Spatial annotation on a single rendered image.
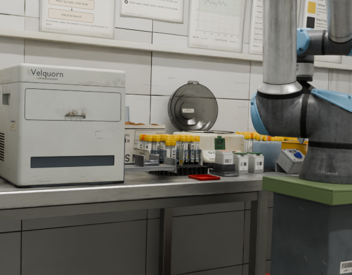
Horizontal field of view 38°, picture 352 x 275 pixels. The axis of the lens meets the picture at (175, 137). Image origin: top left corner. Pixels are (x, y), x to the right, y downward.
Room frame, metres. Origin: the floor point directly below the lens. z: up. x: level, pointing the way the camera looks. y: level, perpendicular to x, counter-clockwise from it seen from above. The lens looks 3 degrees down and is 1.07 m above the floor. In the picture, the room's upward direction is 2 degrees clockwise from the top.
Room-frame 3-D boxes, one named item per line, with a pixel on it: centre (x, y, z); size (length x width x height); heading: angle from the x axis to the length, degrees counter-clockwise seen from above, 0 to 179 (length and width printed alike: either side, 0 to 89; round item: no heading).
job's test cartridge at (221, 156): (1.59, -0.16, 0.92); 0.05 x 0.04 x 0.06; 29
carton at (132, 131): (1.80, 0.21, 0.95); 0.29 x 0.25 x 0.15; 31
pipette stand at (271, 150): (1.75, -0.32, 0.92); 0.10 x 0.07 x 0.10; 123
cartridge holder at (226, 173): (1.59, -0.16, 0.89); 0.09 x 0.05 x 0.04; 29
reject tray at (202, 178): (1.48, -0.09, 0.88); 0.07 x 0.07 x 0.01; 31
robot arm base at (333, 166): (1.30, -0.40, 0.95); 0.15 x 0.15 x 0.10
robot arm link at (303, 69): (1.63, -0.40, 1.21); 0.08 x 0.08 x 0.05
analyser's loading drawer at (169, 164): (1.41, 0.10, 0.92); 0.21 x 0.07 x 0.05; 121
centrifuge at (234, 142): (1.93, -0.13, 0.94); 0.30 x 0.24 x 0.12; 22
